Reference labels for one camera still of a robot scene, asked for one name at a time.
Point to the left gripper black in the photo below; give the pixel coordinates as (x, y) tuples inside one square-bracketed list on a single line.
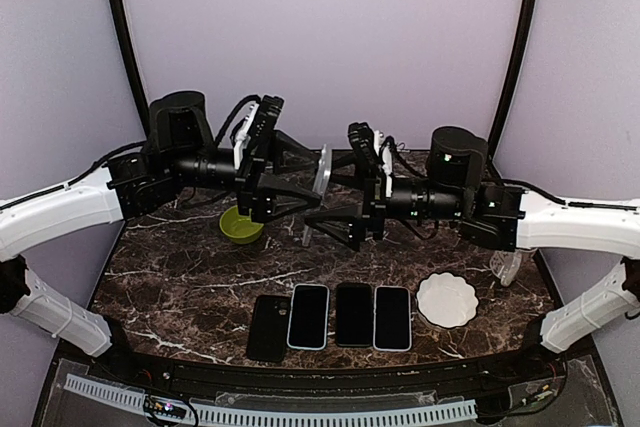
[(255, 190)]

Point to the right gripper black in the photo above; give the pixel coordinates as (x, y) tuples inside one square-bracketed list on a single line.
[(375, 207)]

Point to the silver white phone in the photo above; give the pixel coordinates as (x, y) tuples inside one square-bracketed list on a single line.
[(321, 182)]

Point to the lavender phone case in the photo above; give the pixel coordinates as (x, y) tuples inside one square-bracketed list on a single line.
[(374, 322)]

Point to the dark purple edged phone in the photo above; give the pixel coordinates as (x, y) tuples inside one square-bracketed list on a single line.
[(307, 317)]

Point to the light blue phone case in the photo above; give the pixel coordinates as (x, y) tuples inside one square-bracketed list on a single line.
[(287, 327)]

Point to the black magsafe phone case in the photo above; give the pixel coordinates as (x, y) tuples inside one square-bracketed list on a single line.
[(268, 329)]

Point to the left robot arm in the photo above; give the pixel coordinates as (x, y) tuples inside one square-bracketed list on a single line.
[(135, 180)]

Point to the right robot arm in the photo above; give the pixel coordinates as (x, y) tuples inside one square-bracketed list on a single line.
[(497, 214)]

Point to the green bowl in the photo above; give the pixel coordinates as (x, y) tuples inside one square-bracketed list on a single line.
[(239, 229)]

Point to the white scalloped dish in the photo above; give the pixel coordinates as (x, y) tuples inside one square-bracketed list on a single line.
[(446, 301)]

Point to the patterned white mug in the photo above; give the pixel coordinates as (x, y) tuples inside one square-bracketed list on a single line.
[(505, 266)]

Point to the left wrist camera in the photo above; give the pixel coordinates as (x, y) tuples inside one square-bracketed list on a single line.
[(255, 128)]

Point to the right black frame post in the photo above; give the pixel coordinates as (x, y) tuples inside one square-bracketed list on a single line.
[(508, 90)]

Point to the black frame post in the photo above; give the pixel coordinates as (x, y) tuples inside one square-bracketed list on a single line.
[(508, 90), (128, 56)]

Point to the white cable duct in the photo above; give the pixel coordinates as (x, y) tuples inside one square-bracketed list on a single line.
[(234, 409)]

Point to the black front rail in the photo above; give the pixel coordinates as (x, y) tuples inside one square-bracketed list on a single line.
[(469, 364)]

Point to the left black frame post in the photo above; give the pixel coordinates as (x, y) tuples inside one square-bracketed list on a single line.
[(128, 56)]

